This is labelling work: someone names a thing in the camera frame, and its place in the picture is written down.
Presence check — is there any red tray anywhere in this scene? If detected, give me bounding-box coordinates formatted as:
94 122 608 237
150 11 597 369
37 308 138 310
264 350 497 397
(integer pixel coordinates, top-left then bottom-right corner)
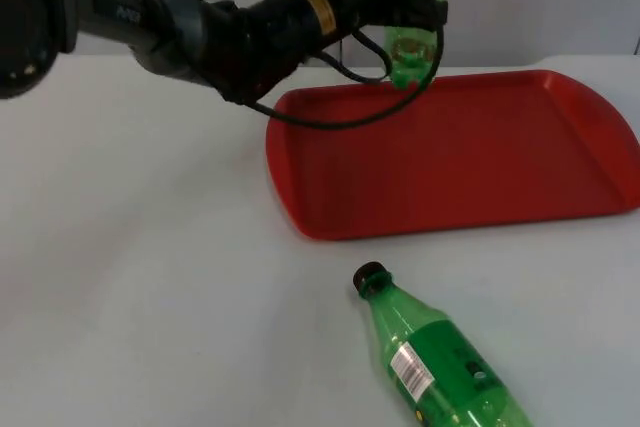
264 68 640 242

